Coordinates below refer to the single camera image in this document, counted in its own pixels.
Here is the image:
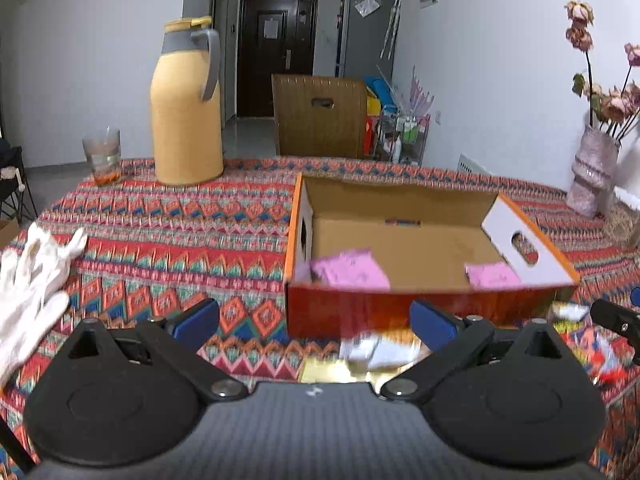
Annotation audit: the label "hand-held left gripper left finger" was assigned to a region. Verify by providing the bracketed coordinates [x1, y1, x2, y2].
[67, 298, 247, 404]

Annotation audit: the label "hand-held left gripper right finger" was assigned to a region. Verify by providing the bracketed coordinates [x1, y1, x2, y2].
[378, 301, 566, 403]

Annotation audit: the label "red snack packet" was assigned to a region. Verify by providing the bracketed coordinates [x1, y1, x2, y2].
[565, 322, 632, 386]

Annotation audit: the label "small white snack packet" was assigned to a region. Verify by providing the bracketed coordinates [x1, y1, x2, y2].
[550, 302, 591, 321]

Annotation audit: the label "white biscuit packet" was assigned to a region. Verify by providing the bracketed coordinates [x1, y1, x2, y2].
[340, 332, 426, 368]

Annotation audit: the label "orange cardboard box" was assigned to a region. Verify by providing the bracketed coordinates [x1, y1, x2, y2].
[284, 172, 582, 341]

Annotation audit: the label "gold snack packet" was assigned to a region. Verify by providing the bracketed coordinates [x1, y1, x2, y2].
[298, 357, 416, 383]

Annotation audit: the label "clear jar of seeds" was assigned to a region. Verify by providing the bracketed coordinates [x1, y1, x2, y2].
[602, 186, 640, 251]

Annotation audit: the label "pink snack packet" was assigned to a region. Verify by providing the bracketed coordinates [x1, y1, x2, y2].
[465, 262, 523, 291]
[310, 249, 391, 291]

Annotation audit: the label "patterned red tablecloth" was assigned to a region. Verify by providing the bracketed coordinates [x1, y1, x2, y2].
[0, 157, 640, 480]

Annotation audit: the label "pink textured vase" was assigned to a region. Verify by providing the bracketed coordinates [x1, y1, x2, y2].
[566, 124, 622, 220]

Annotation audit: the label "white cotton glove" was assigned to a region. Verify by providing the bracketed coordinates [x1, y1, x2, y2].
[0, 221, 88, 306]
[0, 290, 71, 386]

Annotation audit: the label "drinking glass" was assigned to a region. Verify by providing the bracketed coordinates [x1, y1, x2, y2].
[82, 127, 122, 187]

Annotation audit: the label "red gift box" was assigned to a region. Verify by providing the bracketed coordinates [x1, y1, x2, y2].
[363, 115, 381, 156]

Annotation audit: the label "yellow thermos jug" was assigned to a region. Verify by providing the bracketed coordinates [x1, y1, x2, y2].
[150, 16, 224, 186]

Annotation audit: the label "wooden chair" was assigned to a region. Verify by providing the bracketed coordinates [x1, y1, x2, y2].
[271, 74, 369, 157]

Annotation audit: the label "pink clothes hangers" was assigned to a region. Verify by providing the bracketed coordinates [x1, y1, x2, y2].
[407, 65, 436, 121]

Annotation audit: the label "blue roll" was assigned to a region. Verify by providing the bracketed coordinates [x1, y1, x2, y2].
[364, 77, 396, 111]

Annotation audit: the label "black folding chair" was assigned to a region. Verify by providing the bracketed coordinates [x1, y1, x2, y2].
[0, 137, 38, 223]

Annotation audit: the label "dark brown door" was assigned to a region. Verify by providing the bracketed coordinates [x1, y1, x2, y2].
[236, 0, 319, 120]

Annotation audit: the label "dried rose bouquet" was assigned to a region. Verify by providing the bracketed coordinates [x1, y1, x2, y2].
[565, 0, 640, 141]

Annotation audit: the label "grey fridge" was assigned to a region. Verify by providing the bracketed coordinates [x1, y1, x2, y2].
[334, 0, 401, 81]

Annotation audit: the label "white umbrella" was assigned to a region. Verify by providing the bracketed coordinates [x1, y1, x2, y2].
[380, 0, 402, 60]

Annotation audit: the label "wire storage trolley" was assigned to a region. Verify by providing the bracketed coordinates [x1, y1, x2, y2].
[372, 105, 431, 166]

